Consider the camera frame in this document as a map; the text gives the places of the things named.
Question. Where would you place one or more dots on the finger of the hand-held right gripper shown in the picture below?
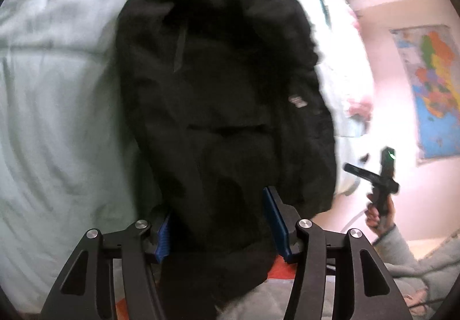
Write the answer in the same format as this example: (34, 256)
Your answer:
(355, 171)

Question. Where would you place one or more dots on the colourful wall map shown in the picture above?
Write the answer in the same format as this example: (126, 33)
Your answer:
(435, 90)

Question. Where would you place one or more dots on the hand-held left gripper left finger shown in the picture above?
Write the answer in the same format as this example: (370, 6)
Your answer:
(163, 239)

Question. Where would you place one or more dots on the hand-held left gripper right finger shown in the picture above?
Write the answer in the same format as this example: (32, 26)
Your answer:
(276, 223)

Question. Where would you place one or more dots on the person's right hand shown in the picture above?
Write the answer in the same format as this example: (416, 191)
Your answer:
(375, 217)

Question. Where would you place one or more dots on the black hooded jacket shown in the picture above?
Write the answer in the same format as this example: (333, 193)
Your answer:
(222, 90)

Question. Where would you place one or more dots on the light blue quilt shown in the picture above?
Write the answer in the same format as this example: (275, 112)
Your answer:
(54, 108)

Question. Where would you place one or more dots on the orange cloth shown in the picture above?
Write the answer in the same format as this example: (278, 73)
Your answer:
(284, 269)

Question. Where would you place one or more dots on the person's right forearm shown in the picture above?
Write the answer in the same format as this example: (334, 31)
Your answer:
(406, 257)

